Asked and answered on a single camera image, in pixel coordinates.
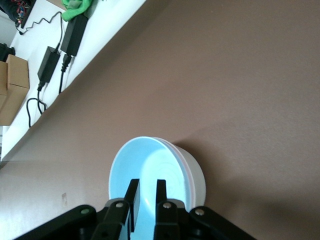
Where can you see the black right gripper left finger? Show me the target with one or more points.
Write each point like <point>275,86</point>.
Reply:
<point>112,220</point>

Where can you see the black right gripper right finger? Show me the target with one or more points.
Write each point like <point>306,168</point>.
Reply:
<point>170,222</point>

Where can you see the light blue bowl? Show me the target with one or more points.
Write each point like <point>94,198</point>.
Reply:
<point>140,162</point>

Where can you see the white bowl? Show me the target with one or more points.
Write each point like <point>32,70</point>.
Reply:
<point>198,180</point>

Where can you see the cardboard box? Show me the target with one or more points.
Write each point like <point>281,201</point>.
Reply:
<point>16,100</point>

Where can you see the brown table cover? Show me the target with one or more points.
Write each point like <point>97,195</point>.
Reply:
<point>225,75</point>

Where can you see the small black power brick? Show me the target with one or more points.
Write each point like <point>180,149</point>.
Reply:
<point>48,65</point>

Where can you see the large black power brick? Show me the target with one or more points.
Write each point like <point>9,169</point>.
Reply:
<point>73,35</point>

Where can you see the green cloth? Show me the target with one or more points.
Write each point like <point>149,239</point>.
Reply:
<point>75,10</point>

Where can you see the dark electronics board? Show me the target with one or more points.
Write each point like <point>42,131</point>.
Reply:
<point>25,12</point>

